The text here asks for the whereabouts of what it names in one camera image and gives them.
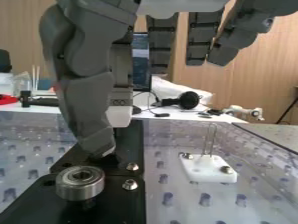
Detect black headphones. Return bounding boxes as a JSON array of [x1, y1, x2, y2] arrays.
[[160, 90, 202, 111]]

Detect steel bearing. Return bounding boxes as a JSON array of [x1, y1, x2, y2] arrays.
[[54, 165, 106, 202]]

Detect white plastic bag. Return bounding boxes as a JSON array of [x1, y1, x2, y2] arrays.
[[150, 75, 214, 105]]

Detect black plate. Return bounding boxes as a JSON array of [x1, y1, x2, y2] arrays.
[[0, 119, 147, 224]]

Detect small white square plate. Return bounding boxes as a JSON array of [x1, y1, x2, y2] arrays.
[[178, 152, 239, 184]]

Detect clear box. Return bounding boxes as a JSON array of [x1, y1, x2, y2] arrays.
[[0, 111, 298, 224]]

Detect computer screen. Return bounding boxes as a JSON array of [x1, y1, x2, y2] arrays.
[[131, 32, 152, 92]]

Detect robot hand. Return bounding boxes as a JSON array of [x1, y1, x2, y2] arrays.
[[38, 0, 298, 159]]

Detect small white jointed device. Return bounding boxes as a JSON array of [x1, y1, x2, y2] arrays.
[[220, 104, 266, 122]]

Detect white desk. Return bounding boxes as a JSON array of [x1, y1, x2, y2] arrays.
[[0, 96, 250, 125]]

